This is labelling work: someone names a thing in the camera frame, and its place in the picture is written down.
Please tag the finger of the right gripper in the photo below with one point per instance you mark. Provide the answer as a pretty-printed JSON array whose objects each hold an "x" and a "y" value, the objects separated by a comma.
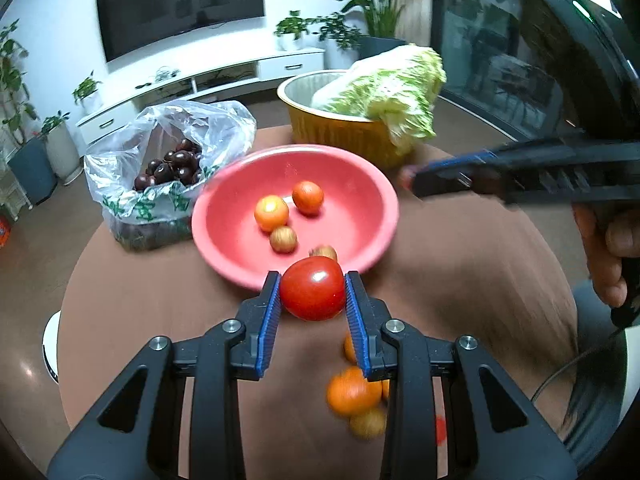
[
  {"x": 565, "y": 194},
  {"x": 544, "y": 164}
]

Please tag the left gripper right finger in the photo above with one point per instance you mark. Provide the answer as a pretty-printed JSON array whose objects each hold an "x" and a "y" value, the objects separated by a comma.
[{"x": 366, "y": 317}]

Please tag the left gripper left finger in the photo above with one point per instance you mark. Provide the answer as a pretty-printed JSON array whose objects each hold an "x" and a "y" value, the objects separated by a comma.
[{"x": 260, "y": 317}]

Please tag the red tomato front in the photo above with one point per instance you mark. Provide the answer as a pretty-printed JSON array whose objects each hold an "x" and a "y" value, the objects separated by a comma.
[{"x": 313, "y": 289}]

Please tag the small brown potato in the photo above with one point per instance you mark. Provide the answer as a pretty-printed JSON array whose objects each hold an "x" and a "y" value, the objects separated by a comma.
[{"x": 324, "y": 251}]

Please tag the large orange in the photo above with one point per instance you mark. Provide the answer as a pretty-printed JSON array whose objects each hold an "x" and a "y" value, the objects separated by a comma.
[{"x": 385, "y": 389}]

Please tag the person's right hand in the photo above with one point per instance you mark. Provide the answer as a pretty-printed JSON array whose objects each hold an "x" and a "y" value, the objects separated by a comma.
[{"x": 605, "y": 250}]

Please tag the red plastic colander bowl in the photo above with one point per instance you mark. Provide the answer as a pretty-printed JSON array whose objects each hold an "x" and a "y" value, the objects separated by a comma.
[{"x": 295, "y": 209}]

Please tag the napa cabbage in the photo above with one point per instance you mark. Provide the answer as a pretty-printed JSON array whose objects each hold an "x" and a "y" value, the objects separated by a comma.
[{"x": 397, "y": 87}]

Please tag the deep orange mandarin in bowl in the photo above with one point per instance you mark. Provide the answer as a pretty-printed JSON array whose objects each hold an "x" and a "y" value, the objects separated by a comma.
[{"x": 308, "y": 197}]

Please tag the pale orange in bowl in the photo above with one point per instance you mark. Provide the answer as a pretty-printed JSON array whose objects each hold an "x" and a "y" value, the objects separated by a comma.
[{"x": 270, "y": 213}]

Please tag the gold foil basin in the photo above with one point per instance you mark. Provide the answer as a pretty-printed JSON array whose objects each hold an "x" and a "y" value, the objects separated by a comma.
[{"x": 367, "y": 139}]

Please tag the dark purple grapes bunch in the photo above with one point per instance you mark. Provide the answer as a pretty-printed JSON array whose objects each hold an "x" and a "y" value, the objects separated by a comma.
[{"x": 182, "y": 164}]

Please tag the right side potted plants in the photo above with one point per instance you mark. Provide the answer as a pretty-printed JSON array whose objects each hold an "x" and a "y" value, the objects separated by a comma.
[{"x": 361, "y": 27}]

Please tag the white stool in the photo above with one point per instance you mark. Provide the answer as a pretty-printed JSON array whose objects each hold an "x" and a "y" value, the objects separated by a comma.
[{"x": 49, "y": 345}]

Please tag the clear plastic bag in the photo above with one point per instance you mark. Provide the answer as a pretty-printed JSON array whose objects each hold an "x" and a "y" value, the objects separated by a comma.
[{"x": 161, "y": 215}]

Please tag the white TV cabinet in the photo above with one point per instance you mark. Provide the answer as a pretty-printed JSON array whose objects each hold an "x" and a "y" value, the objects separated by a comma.
[{"x": 249, "y": 74}]

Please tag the tall plant in blue pot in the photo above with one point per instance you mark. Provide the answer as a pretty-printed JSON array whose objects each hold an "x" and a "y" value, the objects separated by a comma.
[{"x": 29, "y": 162}]

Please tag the small plant white pot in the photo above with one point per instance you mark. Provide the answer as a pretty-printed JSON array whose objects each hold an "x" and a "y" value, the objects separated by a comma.
[{"x": 87, "y": 95}]

